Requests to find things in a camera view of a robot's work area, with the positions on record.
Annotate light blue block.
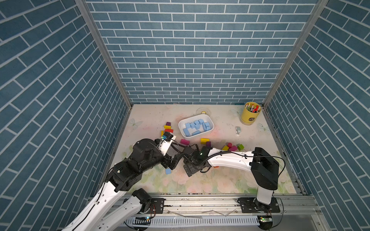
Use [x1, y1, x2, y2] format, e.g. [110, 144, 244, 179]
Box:
[202, 122, 211, 131]

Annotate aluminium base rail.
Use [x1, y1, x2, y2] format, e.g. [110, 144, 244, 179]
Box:
[149, 193, 329, 231]

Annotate aluminium corner post left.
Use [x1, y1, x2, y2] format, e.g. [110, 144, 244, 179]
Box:
[75, 0, 132, 110]

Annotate yellow pen cup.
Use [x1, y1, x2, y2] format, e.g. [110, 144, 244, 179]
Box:
[240, 102, 261, 125]

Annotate magenta block right cluster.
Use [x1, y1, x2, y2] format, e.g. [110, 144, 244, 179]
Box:
[228, 145, 238, 152]

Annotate aluminium corner post right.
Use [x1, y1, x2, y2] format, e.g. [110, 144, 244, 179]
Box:
[263, 0, 328, 108]

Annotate green cube block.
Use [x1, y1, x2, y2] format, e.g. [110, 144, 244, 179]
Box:
[237, 144, 244, 151]

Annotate aluminium corner post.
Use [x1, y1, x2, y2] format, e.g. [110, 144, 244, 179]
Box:
[75, 0, 132, 110]
[263, 0, 328, 108]

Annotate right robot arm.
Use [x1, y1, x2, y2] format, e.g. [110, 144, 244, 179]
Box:
[179, 146, 288, 213]

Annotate yellow block near tub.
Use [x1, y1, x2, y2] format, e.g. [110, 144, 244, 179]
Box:
[200, 138, 210, 144]

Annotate white plastic tub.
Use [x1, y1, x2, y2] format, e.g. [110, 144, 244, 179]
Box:
[178, 114, 214, 140]

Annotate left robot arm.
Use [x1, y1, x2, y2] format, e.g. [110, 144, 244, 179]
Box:
[64, 135, 181, 231]

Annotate magenta rectangular block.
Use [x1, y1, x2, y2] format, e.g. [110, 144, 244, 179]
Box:
[180, 139, 190, 145]

